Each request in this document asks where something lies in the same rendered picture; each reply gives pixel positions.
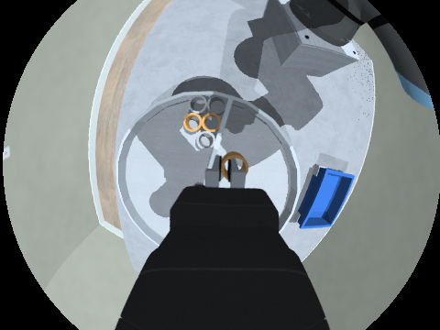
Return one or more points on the blue open crate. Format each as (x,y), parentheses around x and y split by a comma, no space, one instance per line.
(324,197)

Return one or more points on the bronze bushing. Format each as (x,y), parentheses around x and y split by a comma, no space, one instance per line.
(229,156)
(186,122)
(204,122)

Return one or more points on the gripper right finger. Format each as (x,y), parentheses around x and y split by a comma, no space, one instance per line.
(237,176)

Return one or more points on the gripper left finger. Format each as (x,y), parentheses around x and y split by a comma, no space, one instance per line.
(213,175)

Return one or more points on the grey metal ring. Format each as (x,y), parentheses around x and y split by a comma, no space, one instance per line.
(195,99)
(216,98)
(199,141)

